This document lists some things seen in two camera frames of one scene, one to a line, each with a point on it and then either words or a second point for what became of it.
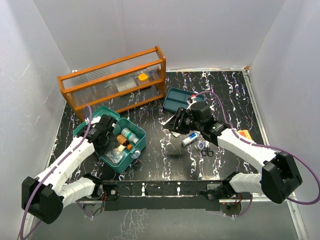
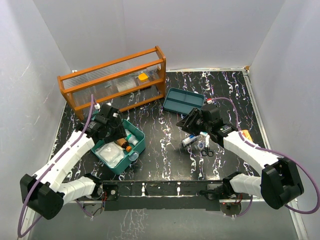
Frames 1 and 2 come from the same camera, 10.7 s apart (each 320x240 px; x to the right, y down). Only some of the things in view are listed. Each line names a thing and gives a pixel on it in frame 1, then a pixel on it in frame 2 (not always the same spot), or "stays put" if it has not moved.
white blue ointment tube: [192, 137] stays put
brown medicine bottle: [124, 141] stays put
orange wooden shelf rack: [118, 85] stays put
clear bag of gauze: [176, 135] → [111, 153]
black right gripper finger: [169, 124] → [187, 124]
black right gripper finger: [178, 122] → [193, 120]
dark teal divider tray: [175, 98] stays put
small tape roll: [200, 145] stays put
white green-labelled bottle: [129, 135] stays put
